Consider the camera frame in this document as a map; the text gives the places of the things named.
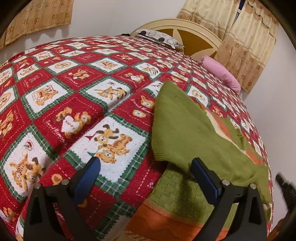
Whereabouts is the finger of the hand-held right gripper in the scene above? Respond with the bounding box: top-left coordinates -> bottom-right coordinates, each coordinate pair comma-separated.
276,173 -> 293,216

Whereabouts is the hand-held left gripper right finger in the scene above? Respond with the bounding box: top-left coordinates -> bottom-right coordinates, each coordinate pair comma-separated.
191,158 -> 269,241

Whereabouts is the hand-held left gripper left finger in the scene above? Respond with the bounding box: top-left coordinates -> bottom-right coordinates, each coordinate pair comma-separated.
24,157 -> 101,241

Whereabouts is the green knitted sweater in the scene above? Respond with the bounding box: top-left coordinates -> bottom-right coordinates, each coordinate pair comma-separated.
125,81 -> 272,241

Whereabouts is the red printed bear blanket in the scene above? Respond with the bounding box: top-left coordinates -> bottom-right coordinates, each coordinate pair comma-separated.
0,35 -> 275,241

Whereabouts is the pink pillow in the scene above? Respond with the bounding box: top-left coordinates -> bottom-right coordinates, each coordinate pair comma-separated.
200,55 -> 241,93

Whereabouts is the beige floral curtain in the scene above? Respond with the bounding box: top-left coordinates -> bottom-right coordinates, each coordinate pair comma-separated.
214,0 -> 279,94
177,0 -> 246,41

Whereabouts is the grey patterned pillow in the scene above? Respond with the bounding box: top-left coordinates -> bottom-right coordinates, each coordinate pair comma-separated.
134,29 -> 185,49

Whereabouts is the cream bed headboard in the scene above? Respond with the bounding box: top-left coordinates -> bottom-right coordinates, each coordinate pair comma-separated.
129,19 -> 223,61

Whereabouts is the tan floral curtain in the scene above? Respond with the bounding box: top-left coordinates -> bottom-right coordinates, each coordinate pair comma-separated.
0,0 -> 74,50

